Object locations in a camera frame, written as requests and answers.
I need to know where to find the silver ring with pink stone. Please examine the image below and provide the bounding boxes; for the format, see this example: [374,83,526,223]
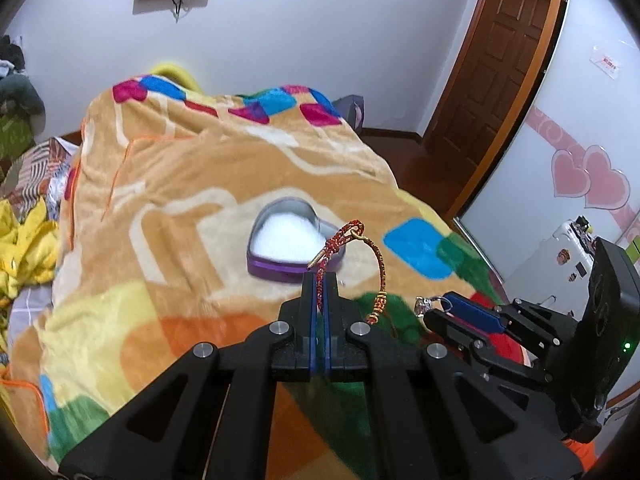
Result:
[413,294,454,318]

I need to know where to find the red gold braided bracelet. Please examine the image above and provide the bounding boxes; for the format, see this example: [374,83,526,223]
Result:
[307,219,388,326]

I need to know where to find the white suitcase with stickers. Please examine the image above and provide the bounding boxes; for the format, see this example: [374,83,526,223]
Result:
[503,216,594,321]

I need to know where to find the purple heart-shaped tin box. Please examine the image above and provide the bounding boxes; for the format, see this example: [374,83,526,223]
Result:
[246,197,338,284]

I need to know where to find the colourful plush blanket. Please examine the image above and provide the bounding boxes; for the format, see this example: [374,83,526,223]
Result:
[1,75,499,468]

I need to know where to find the purple bag behind bed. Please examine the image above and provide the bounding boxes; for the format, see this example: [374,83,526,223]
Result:
[332,94,364,136]

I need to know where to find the yellow cloth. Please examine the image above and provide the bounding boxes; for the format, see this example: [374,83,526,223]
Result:
[1,197,61,307]

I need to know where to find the yellow pillow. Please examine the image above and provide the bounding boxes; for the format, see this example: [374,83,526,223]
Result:
[150,62,203,93]

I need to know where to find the patterned bed sheet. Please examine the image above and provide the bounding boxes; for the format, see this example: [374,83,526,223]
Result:
[1,138,78,221]

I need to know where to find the brown wooden door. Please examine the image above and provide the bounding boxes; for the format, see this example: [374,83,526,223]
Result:
[423,0,563,219]

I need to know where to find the pile of clothes and boxes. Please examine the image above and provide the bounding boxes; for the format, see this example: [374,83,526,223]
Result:
[1,35,44,162]

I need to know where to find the pink heart wall sticker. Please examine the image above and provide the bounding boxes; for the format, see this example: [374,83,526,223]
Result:
[525,106,639,242]

